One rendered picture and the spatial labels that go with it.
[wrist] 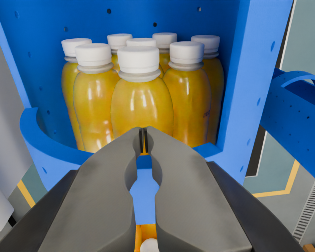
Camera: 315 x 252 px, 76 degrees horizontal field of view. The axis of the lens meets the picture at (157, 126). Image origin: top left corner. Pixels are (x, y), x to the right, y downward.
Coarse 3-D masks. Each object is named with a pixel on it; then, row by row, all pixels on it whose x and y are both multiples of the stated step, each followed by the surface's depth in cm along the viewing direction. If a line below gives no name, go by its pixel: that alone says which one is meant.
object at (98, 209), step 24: (120, 144) 10; (96, 168) 9; (120, 168) 9; (72, 192) 8; (96, 192) 8; (120, 192) 8; (72, 216) 7; (96, 216) 7; (120, 216) 7; (48, 240) 6; (72, 240) 6; (96, 240) 6; (120, 240) 6
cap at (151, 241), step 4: (148, 240) 37; (152, 240) 37; (156, 240) 37; (144, 244) 36; (148, 244) 36; (152, 244) 36; (156, 244) 36; (140, 248) 36; (144, 248) 36; (148, 248) 36; (152, 248) 35; (156, 248) 35
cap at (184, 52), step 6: (174, 42) 24; (180, 42) 24; (186, 42) 24; (192, 42) 24; (198, 42) 23; (174, 48) 22; (180, 48) 21; (186, 48) 21; (192, 48) 21; (198, 48) 21; (174, 54) 22; (180, 54) 22; (186, 54) 22; (192, 54) 22; (198, 54) 22; (174, 60) 23; (180, 60) 22; (186, 60) 22; (192, 60) 22; (198, 60) 22
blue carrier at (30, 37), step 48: (0, 0) 20; (48, 0) 26; (96, 0) 31; (144, 0) 33; (192, 0) 31; (240, 0) 11; (288, 0) 13; (48, 48) 28; (240, 48) 12; (48, 96) 28; (240, 96) 14; (48, 144) 17; (240, 144) 17; (144, 192) 16
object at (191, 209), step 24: (168, 144) 10; (168, 168) 9; (192, 168) 9; (168, 192) 8; (192, 192) 8; (216, 192) 8; (168, 216) 7; (192, 216) 7; (216, 216) 7; (168, 240) 6; (192, 240) 6; (216, 240) 6; (240, 240) 6
